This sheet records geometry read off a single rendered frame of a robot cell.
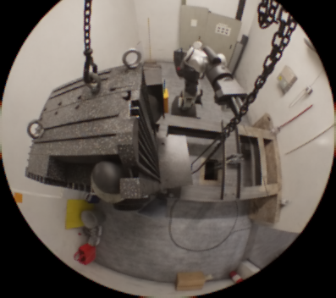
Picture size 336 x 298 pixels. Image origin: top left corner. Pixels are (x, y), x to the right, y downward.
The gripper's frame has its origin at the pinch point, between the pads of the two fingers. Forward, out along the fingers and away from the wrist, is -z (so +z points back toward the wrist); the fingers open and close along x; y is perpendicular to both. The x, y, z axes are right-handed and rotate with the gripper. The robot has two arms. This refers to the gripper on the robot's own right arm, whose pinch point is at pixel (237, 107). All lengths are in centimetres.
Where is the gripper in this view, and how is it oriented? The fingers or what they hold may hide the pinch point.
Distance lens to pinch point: 37.7
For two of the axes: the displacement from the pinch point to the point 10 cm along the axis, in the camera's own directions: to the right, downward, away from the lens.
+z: -1.6, -8.9, 4.3
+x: -9.9, 1.6, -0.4
